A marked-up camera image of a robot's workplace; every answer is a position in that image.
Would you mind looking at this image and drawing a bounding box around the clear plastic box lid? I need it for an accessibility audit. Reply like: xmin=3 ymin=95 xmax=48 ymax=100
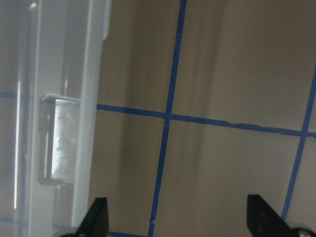
xmin=0 ymin=0 xmax=111 ymax=237

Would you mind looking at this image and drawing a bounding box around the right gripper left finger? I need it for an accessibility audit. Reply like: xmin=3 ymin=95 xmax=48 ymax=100
xmin=74 ymin=197 xmax=109 ymax=237

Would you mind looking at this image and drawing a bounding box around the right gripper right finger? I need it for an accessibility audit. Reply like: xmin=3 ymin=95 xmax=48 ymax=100
xmin=247 ymin=195 xmax=293 ymax=237

